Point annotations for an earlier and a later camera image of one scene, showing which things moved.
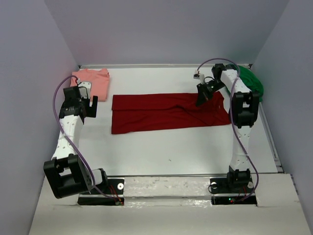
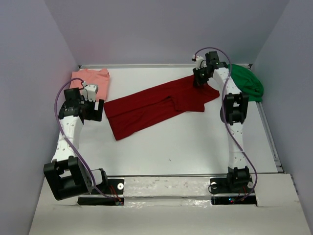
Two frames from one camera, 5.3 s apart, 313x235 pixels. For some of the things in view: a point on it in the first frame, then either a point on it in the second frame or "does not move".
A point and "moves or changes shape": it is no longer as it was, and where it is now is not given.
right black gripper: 203,96 to 197,81
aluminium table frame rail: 146,65 does not move
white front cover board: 172,205 does not move
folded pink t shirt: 100,82 does not move
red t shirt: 139,113 moves or changes shape
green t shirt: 251,81 does not move
